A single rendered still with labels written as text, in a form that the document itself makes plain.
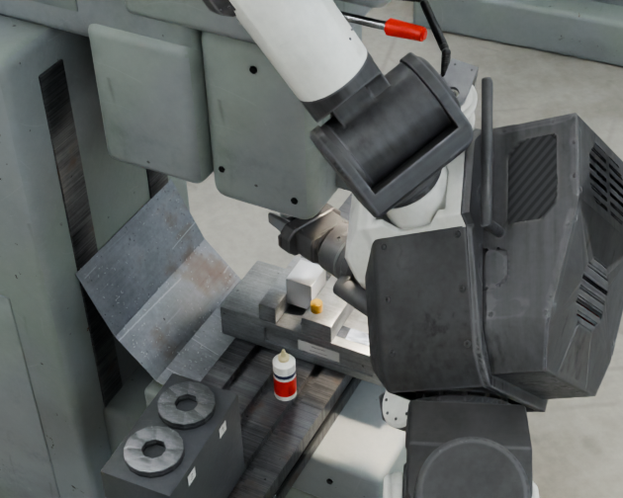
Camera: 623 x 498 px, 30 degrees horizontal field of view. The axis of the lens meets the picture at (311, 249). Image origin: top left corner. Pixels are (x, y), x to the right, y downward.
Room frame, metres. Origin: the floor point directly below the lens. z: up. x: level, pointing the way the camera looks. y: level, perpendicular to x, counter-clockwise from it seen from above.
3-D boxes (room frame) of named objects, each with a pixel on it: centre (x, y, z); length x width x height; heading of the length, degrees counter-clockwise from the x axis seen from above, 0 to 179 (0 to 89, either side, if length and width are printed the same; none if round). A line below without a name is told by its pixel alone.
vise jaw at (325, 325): (1.56, -0.04, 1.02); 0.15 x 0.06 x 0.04; 153
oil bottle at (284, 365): (1.42, 0.05, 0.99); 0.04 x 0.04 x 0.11
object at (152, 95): (1.64, 0.20, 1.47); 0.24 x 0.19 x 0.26; 152
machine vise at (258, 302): (1.57, -0.02, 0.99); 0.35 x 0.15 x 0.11; 63
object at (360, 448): (1.55, 0.03, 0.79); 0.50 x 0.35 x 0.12; 62
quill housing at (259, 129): (1.55, 0.03, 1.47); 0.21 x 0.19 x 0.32; 152
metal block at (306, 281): (1.58, 0.01, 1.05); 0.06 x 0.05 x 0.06; 153
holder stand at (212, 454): (1.18, 0.22, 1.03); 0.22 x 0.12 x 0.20; 155
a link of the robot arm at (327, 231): (1.48, -0.03, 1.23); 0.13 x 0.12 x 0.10; 131
